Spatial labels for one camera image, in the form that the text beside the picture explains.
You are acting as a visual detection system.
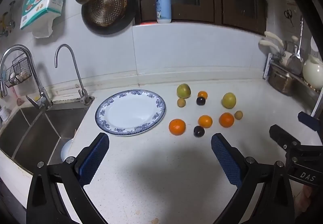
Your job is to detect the steel pot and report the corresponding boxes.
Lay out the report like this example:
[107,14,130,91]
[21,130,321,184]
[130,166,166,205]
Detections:
[267,63,297,97]

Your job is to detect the white bowl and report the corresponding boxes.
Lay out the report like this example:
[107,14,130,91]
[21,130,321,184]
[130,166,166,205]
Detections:
[61,138,73,162]

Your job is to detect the green white cardboard box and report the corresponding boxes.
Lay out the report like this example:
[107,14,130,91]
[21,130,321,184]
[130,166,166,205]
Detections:
[20,0,69,30]

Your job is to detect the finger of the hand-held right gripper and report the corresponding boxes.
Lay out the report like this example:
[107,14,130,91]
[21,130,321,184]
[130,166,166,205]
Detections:
[298,111,323,131]
[269,125,302,150]

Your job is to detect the white plastic bag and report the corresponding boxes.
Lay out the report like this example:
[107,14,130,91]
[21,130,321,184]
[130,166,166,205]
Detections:
[32,12,62,39]

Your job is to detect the large steel kitchen faucet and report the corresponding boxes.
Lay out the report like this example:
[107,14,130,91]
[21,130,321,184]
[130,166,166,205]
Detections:
[0,44,52,110]

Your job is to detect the metal spatula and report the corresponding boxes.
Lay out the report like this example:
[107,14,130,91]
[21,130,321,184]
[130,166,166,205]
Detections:
[286,17,304,75]

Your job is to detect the brass perforated strainer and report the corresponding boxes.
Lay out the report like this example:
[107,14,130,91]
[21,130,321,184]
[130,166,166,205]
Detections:
[87,0,128,28]

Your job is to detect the metal dish rack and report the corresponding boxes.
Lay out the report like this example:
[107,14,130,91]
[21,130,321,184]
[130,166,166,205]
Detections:
[262,53,323,103]

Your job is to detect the stainless steel sink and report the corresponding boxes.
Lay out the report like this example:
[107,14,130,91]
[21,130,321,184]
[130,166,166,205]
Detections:
[0,106,89,174]

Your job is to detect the white blue pump bottle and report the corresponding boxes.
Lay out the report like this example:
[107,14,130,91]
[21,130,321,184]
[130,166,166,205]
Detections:
[155,0,172,24]

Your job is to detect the black wire basket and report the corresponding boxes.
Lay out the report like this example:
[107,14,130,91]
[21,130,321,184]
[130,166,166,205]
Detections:
[5,53,33,88]

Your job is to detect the white handled knife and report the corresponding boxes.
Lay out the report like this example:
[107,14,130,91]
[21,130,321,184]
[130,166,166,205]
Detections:
[259,39,279,54]
[264,31,284,49]

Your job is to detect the hanging metal utensil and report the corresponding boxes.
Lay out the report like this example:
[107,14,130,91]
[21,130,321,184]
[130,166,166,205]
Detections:
[0,1,16,37]

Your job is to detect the black scissors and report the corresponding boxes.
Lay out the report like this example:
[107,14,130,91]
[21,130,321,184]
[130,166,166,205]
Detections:
[284,9,294,27]

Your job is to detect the blue patterned white plate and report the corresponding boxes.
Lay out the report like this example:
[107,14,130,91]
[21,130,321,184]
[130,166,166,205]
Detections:
[95,90,166,136]

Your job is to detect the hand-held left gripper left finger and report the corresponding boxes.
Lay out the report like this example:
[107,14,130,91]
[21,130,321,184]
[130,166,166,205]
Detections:
[26,132,110,224]

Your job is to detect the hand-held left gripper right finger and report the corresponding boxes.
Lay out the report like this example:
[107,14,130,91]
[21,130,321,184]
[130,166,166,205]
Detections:
[211,133,296,224]

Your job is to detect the slim steel gooseneck faucet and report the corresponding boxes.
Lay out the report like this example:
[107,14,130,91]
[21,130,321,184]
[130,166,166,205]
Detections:
[55,44,95,106]

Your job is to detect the white ceramic jug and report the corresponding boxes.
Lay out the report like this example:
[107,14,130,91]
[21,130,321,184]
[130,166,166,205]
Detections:
[302,55,323,89]

